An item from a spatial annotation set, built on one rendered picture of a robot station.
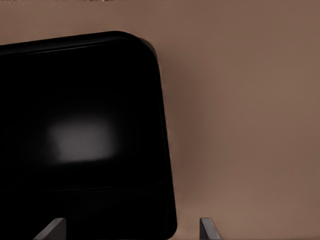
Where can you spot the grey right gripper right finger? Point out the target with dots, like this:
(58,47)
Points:
(207,229)

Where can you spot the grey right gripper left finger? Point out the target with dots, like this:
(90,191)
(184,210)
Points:
(53,230)

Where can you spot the black rectangular tray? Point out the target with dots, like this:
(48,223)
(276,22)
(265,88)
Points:
(82,105)

